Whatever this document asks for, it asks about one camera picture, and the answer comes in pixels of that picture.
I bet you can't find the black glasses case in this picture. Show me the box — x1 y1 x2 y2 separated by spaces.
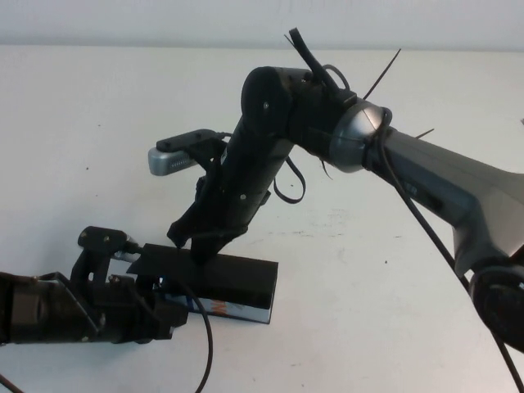
126 243 279 326

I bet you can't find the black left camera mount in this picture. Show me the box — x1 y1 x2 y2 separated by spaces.
70 245 114 287

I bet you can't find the black left camera cable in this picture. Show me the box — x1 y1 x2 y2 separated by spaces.
0 241 214 393

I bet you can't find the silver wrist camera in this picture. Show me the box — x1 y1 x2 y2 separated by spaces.
77 226 138 261
147 129 218 177

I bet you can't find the black flat ribbon cable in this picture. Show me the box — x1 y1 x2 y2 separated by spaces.
273 154 306 205

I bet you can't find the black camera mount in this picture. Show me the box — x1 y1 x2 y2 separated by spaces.
70 245 114 287
192 134 230 181

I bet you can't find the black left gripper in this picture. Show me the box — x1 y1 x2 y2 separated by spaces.
52 274 189 344

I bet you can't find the long black zip tie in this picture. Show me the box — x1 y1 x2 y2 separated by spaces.
363 48 402 101

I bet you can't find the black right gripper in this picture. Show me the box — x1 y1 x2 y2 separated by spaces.
166 134 294 265

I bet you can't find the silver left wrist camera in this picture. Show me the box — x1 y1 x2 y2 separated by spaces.
77 226 138 261

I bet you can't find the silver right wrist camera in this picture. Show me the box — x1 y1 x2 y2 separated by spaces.
147 129 218 177

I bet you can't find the black camera cable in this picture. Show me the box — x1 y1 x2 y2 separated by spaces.
215 28 524 393
0 241 214 393

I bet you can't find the black right camera cable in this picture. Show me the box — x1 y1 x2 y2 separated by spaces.
215 28 524 393

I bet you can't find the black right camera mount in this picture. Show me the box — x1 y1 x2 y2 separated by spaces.
192 134 230 181

